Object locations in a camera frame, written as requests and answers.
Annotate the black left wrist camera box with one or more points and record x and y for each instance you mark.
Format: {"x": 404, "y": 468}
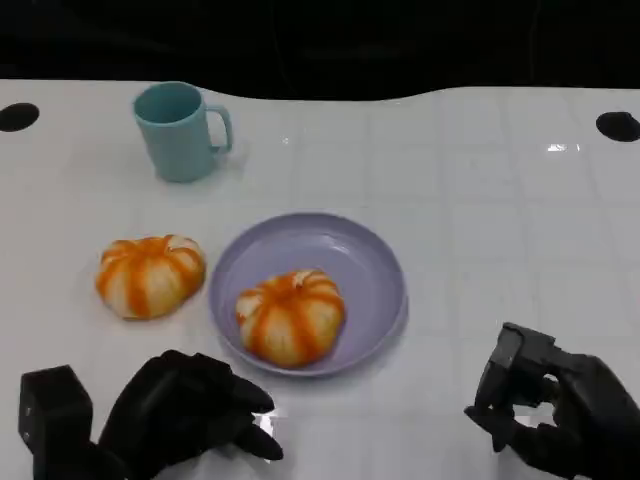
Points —
{"x": 52, "y": 415}

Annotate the black curtain backdrop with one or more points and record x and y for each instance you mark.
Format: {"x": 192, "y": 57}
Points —
{"x": 320, "y": 40}

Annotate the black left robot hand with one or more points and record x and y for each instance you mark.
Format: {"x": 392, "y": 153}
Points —
{"x": 175, "y": 405}

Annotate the pale green mug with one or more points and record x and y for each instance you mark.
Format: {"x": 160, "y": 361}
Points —
{"x": 175, "y": 142}

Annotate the lilac plate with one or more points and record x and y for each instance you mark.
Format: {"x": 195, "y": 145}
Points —
{"x": 350, "y": 260}

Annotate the orange and white bread roll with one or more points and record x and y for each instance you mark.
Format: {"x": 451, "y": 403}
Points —
{"x": 150, "y": 277}
{"x": 292, "y": 320}

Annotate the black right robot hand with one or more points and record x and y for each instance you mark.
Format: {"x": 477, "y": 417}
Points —
{"x": 585, "y": 415}

